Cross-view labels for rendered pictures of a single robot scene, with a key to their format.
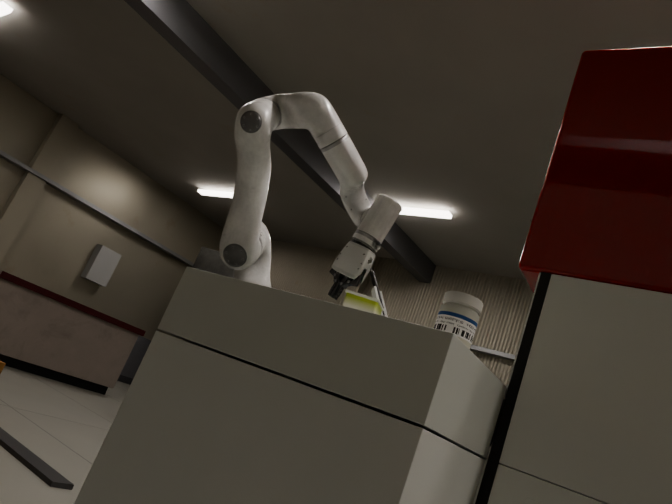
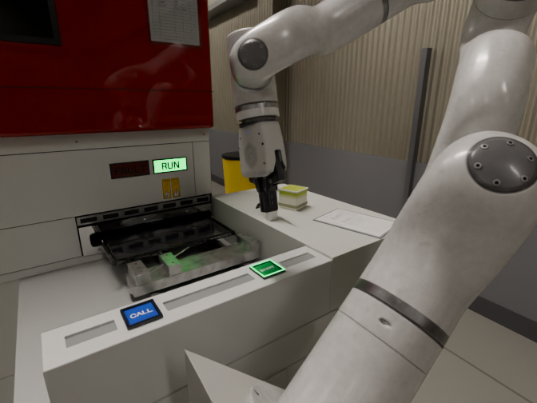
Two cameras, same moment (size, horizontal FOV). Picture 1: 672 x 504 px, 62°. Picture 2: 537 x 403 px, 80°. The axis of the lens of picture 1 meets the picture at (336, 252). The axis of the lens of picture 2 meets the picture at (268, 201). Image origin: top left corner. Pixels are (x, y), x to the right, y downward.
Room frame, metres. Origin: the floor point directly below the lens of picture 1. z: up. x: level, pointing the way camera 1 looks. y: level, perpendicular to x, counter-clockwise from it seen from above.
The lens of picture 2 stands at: (2.17, 0.15, 1.30)
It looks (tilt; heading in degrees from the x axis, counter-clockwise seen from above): 17 degrees down; 198
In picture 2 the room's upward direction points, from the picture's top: straight up
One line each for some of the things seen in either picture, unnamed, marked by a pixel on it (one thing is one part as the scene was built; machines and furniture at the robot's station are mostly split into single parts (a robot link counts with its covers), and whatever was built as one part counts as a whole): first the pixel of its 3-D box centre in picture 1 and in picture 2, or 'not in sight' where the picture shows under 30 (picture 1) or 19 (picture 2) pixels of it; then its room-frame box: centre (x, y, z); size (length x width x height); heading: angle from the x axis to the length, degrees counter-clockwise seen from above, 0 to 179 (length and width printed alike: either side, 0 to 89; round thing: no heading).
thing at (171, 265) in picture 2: not in sight; (169, 263); (1.52, -0.34, 0.89); 0.08 x 0.03 x 0.03; 54
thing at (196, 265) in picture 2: not in sight; (197, 265); (1.46, -0.29, 0.87); 0.36 x 0.08 x 0.03; 144
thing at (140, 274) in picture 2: not in sight; (138, 272); (1.58, -0.39, 0.89); 0.08 x 0.03 x 0.03; 54
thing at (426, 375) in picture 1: (328, 357); (300, 229); (1.17, -0.07, 0.89); 0.62 x 0.35 x 0.14; 54
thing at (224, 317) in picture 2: not in sight; (215, 320); (1.69, -0.12, 0.89); 0.55 x 0.09 x 0.14; 144
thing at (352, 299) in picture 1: (360, 313); (292, 197); (1.16, -0.09, 1.00); 0.07 x 0.07 x 0.07; 72
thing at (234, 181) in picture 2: not in sight; (243, 185); (-1.24, -1.28, 0.37); 0.48 x 0.47 x 0.75; 50
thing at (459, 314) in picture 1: (456, 322); not in sight; (0.97, -0.25, 1.01); 0.07 x 0.07 x 0.10
